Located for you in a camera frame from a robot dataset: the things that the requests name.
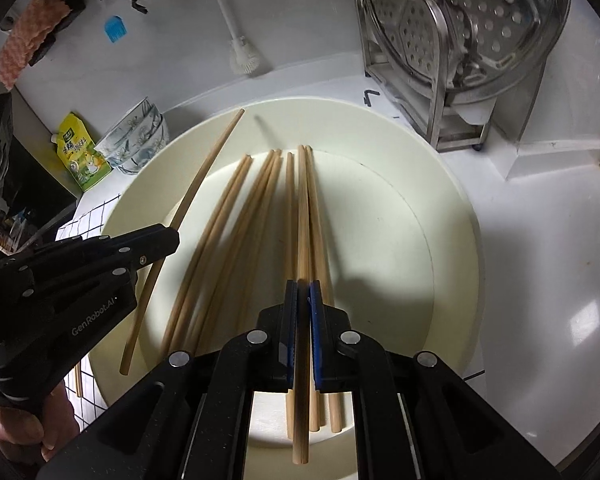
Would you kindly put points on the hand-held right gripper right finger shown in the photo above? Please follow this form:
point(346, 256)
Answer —
point(317, 340)

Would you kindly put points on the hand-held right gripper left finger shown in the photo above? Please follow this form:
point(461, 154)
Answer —
point(291, 340)

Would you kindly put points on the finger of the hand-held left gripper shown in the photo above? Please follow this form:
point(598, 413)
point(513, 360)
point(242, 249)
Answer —
point(95, 280)
point(130, 242)

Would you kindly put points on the wooden chopstick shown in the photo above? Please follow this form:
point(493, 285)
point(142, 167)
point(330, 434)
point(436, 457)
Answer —
point(302, 240)
point(210, 160)
point(78, 382)

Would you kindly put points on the large white bowl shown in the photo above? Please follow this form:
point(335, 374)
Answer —
point(380, 260)

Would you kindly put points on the bundle of wooden chopsticks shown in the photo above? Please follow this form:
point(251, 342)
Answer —
point(260, 200)

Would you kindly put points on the person's left hand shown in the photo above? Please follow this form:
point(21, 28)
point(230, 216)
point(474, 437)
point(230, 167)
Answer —
point(10, 425)

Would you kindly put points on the white checked cloth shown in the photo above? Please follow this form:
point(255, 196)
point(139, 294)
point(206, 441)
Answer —
point(87, 222)

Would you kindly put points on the stacked floral ceramic bowls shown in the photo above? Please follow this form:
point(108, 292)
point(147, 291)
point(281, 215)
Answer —
point(150, 152)

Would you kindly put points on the yellow seasoning pouch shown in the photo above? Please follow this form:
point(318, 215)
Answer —
point(82, 160)

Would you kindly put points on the floral ceramic bowl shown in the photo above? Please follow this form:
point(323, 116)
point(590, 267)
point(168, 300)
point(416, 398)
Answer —
point(142, 135)
point(125, 122)

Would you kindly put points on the black glass stove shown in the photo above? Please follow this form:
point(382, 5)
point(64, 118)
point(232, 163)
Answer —
point(35, 185)

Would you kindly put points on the small blue scrubber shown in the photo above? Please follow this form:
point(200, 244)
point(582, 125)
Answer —
point(115, 29)

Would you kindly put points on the white dish brush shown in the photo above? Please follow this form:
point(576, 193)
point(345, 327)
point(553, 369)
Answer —
point(245, 57)

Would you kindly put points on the orange dish cloth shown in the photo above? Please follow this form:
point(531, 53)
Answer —
point(27, 40)

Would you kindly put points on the small black hook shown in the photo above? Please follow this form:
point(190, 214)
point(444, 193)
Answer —
point(370, 96)

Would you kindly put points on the steel dish rack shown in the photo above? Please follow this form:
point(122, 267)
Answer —
point(450, 120)

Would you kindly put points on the folding steel steamer basket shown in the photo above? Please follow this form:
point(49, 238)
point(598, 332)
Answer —
point(415, 35)

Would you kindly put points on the perforated steel steamer plate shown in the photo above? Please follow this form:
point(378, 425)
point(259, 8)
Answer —
point(505, 20)

